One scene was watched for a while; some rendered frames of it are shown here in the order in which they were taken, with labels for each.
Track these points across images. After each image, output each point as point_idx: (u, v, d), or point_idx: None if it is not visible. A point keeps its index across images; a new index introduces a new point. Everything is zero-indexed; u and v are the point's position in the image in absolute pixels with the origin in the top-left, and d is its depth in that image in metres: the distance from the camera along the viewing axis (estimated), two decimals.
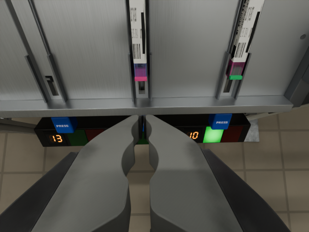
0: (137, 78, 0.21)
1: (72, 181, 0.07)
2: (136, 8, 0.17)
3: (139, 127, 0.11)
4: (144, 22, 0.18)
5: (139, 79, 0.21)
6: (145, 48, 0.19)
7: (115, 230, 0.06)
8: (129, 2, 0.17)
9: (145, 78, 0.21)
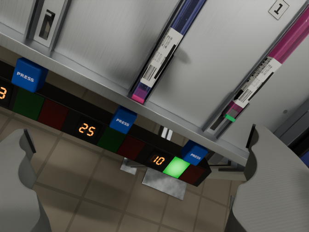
0: (135, 96, 0.20)
1: None
2: (172, 38, 0.18)
3: (28, 140, 0.10)
4: (171, 54, 0.19)
5: (136, 99, 0.20)
6: (159, 75, 0.19)
7: None
8: (169, 30, 0.18)
9: (142, 101, 0.20)
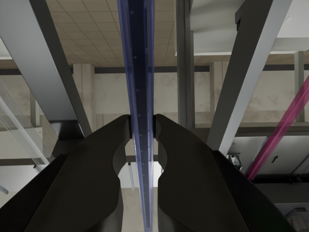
0: None
1: (63, 182, 0.07)
2: None
3: (129, 126, 0.11)
4: None
5: None
6: None
7: (108, 229, 0.06)
8: None
9: None
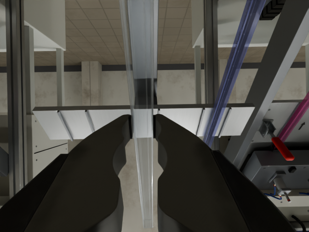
0: None
1: (63, 182, 0.07)
2: None
3: (129, 126, 0.11)
4: None
5: None
6: None
7: (108, 229, 0.06)
8: None
9: None
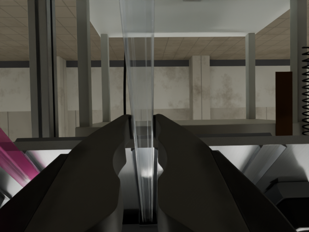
0: None
1: (63, 182, 0.07)
2: None
3: (129, 126, 0.11)
4: None
5: None
6: None
7: (108, 229, 0.06)
8: None
9: None
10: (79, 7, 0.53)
